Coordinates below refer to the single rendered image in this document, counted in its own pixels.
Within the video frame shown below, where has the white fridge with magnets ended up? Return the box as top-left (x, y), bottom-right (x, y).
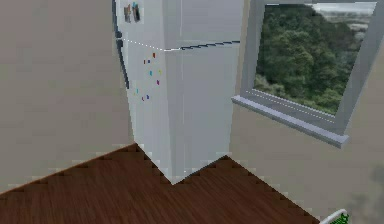
top-left (111, 0), bottom-right (252, 186)

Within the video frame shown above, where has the grey framed window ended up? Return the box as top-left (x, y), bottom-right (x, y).
top-left (231, 0), bottom-right (384, 150)

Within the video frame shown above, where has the white and green object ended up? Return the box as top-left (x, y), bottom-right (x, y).
top-left (318, 208), bottom-right (350, 224)

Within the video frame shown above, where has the black long fridge handle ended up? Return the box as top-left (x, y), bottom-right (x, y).
top-left (115, 38), bottom-right (131, 90)

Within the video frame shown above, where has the black short fridge handle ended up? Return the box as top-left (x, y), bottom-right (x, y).
top-left (111, 0), bottom-right (123, 39)

